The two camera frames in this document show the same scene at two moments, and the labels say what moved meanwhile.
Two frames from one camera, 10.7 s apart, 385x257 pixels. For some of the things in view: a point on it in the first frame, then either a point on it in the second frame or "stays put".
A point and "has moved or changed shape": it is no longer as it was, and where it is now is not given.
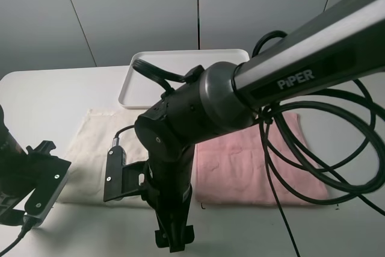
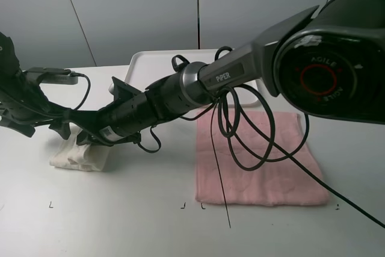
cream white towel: (100, 131) has moved or changed shape
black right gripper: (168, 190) to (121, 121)
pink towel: (231, 170) stays put
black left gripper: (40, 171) to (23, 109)
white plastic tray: (141, 89) stays put
